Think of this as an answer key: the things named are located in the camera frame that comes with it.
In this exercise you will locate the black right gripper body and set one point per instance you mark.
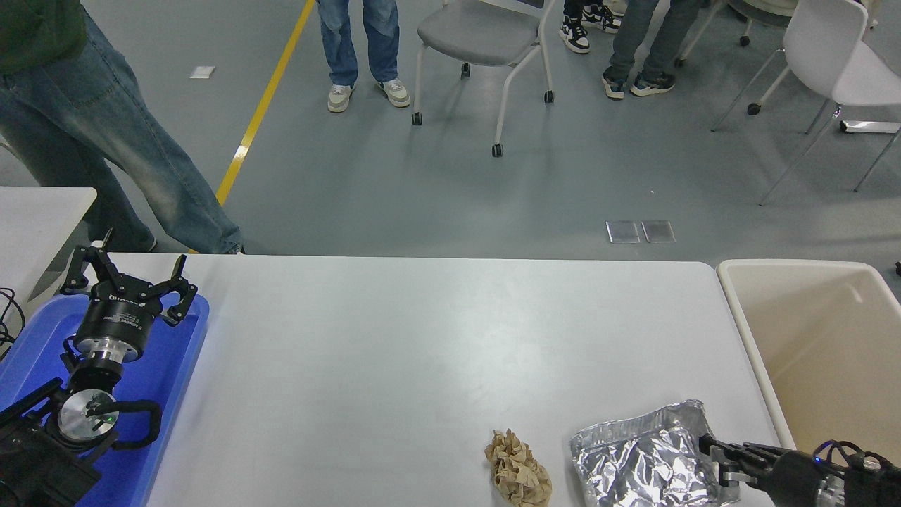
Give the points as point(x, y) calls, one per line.
point(795, 482)

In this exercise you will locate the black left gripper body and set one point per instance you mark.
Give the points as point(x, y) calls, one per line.
point(120, 317)

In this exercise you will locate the foil tray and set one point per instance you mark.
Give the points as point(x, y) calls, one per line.
point(633, 465)

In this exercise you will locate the tan paper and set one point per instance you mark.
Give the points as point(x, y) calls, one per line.
point(517, 472)

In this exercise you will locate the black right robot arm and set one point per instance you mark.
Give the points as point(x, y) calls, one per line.
point(873, 486)

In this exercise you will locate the blue plastic tray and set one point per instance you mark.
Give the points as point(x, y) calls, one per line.
point(169, 366)

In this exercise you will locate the white side table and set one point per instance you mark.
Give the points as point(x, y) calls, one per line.
point(35, 225)

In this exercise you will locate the large pale plastic bin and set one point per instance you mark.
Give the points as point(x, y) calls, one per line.
point(809, 338)

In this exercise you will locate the person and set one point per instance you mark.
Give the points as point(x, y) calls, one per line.
point(633, 35)
point(70, 105)
point(574, 35)
point(345, 42)

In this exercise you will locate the clear floor plate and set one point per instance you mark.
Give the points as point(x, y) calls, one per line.
point(658, 231)
point(623, 232)

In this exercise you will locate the white flat base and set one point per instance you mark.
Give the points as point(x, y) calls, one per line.
point(869, 126)

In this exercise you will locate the grey seat wheeled chair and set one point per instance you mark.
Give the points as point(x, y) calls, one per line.
point(479, 32)

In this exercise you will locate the white plastic chair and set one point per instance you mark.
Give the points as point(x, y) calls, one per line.
point(823, 42)

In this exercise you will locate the wheeled office chair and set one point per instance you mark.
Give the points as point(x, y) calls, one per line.
point(764, 8)

